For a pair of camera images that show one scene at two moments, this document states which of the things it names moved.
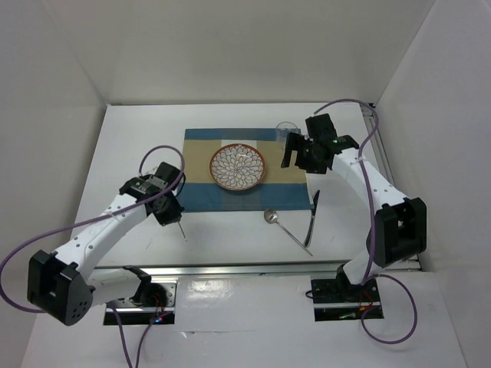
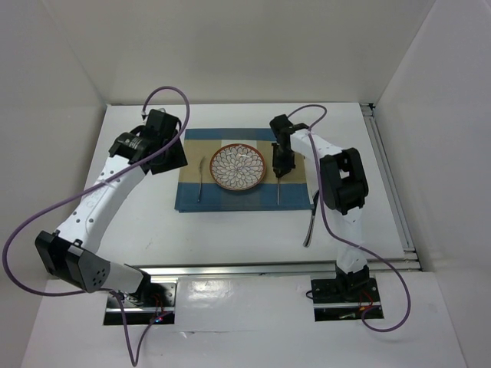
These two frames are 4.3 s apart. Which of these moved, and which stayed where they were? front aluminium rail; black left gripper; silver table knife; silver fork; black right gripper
Moved: black left gripper; black right gripper; silver fork
Stayed: silver table knife; front aluminium rail
